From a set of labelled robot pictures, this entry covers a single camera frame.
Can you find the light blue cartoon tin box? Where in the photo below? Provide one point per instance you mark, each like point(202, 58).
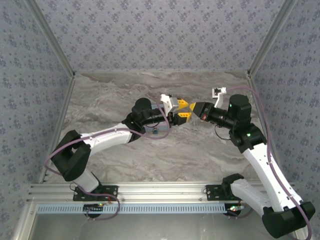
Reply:
point(163, 128)

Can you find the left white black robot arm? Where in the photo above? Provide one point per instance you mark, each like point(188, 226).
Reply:
point(107, 136)

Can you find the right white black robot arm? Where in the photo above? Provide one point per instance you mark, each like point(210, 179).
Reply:
point(265, 175)

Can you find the small controller board with lights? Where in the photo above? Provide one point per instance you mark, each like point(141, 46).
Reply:
point(235, 209)
point(93, 208)

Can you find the grey metal tray panel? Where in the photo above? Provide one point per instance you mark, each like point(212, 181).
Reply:
point(150, 227)

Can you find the aluminium side rail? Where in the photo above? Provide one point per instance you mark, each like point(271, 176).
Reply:
point(58, 125)
point(262, 117)

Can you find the wide aluminium mounting rail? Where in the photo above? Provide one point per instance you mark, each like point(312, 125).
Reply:
point(160, 192)

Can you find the aluminium corner post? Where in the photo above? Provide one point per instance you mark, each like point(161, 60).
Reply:
point(271, 37)
point(52, 40)

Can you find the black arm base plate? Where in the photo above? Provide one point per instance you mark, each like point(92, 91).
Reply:
point(215, 192)
point(110, 193)

